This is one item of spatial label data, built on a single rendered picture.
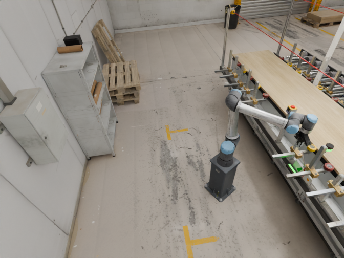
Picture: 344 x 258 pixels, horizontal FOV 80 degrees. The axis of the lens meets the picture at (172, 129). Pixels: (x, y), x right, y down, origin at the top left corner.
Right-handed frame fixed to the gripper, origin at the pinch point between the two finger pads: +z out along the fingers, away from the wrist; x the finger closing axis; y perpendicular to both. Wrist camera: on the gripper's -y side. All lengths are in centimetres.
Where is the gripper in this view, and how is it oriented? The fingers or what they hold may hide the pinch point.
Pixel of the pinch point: (298, 147)
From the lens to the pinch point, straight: 233.6
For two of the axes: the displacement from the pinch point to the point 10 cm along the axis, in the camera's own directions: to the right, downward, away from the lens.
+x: -9.9, 1.4, -0.7
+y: -1.5, -6.7, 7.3
